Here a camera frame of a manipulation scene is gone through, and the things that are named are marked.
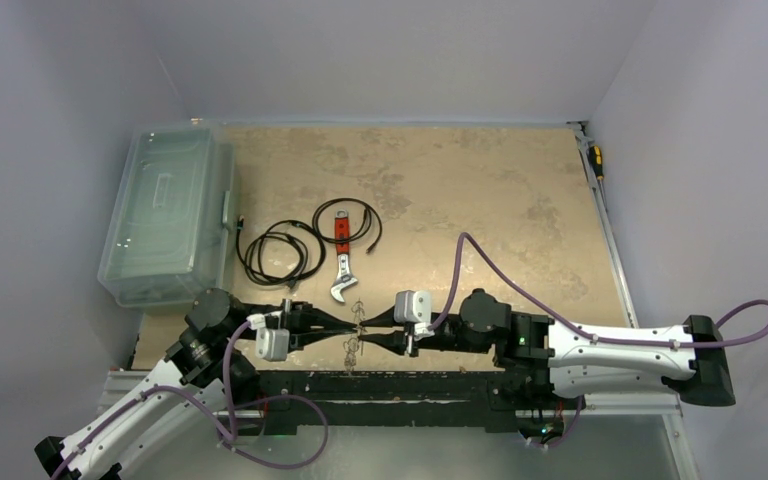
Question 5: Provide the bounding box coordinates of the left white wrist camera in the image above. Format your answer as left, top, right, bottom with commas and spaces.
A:
246, 311, 290, 362

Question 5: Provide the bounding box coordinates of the black coiled cable left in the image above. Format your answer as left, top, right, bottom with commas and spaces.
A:
235, 215, 327, 294

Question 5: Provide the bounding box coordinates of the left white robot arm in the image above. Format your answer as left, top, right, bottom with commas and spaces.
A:
34, 288, 353, 479

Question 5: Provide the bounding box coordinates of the clear plastic storage box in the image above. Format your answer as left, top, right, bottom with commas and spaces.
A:
98, 124, 238, 311

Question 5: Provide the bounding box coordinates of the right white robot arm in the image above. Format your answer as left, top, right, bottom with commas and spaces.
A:
360, 289, 736, 407

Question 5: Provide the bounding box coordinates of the black coiled cable right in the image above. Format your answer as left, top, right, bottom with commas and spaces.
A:
311, 197, 384, 256

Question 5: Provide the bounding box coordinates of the black coiled cable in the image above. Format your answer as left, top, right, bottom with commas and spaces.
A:
311, 197, 384, 256
235, 215, 327, 294

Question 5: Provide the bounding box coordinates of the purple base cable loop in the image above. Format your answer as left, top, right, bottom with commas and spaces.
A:
215, 395, 329, 470

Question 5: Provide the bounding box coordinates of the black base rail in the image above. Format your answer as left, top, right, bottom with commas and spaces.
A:
218, 369, 577, 435

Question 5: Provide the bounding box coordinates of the yellow black screwdriver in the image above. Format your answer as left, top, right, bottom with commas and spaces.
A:
587, 145, 604, 183

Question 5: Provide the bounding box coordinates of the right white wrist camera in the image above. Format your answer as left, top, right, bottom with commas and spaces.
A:
394, 290, 433, 326

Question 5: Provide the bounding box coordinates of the red handled adjustable wrench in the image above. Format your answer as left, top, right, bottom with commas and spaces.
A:
330, 210, 358, 304

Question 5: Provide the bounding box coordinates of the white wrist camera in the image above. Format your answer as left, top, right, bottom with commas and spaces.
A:
246, 311, 290, 362
394, 290, 433, 326

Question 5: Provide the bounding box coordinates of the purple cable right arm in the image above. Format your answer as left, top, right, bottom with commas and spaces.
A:
426, 232, 768, 349

